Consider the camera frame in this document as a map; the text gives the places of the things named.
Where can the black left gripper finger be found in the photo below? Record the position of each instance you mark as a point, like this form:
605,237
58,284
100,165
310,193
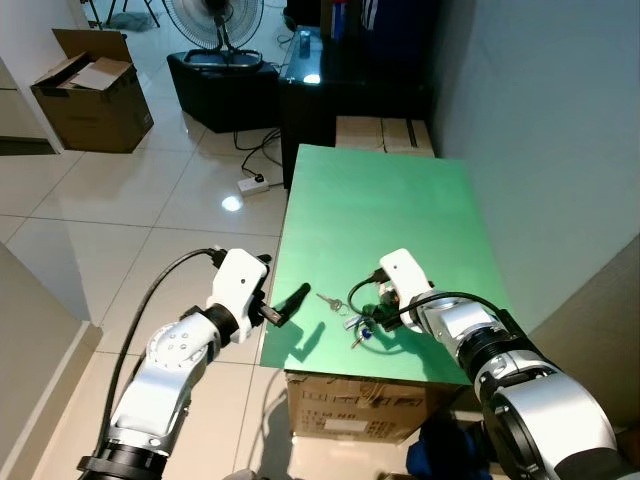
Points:
293,300
265,260

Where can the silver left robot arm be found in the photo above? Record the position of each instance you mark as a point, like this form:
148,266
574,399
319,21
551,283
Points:
165,365

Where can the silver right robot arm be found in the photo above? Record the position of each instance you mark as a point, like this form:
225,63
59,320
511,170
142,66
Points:
540,420

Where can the white power strip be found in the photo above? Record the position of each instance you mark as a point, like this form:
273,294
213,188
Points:
254,184

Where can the printed brown cardboard box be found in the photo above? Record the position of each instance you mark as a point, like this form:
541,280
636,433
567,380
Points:
370,410

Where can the blue cloth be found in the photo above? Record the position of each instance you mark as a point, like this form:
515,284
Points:
440,455

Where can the sealed brown cardboard box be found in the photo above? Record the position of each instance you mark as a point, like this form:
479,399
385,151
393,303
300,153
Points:
385,135

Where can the black glass cabinet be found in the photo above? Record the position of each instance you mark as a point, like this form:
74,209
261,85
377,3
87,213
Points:
350,95

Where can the open brown cardboard box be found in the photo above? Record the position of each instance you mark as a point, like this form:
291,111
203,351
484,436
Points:
95,100

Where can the black floor fan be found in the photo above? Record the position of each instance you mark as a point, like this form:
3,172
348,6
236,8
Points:
215,20

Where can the white cabinet counter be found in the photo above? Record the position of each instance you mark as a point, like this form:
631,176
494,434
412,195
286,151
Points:
25,110

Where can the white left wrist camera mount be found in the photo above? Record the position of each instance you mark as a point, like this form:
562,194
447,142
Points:
238,280

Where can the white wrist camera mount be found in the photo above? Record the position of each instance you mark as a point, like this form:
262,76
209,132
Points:
238,280
405,272

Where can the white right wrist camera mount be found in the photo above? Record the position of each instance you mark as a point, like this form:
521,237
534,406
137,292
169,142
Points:
405,272

